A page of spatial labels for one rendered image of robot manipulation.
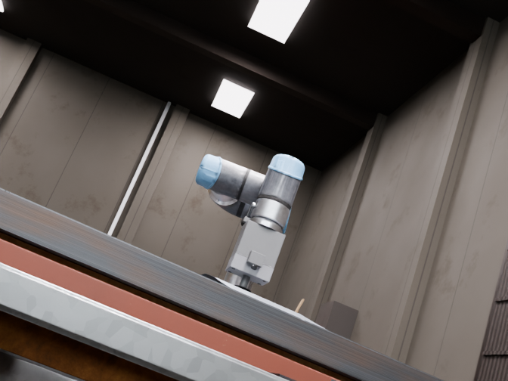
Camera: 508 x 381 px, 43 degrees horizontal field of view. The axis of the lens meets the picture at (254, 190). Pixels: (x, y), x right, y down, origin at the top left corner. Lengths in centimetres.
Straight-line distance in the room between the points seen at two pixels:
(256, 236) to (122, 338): 77
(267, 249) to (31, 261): 57
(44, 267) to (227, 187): 65
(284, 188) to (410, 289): 569
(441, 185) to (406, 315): 149
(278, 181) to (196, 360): 81
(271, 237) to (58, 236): 55
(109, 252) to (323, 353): 34
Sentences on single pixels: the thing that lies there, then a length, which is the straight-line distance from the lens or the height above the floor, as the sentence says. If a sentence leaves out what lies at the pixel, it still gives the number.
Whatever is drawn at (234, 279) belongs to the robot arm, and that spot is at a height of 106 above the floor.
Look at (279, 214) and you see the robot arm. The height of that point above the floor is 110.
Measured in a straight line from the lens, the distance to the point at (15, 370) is 168.
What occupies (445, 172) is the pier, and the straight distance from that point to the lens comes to 747.
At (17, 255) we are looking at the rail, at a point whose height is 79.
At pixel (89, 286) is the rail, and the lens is 89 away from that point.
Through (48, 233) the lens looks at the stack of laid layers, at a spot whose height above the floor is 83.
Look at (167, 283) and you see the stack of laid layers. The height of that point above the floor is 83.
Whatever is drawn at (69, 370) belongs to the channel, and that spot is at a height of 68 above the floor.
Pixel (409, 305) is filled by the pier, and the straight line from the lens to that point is 696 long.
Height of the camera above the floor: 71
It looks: 18 degrees up
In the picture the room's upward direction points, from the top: 21 degrees clockwise
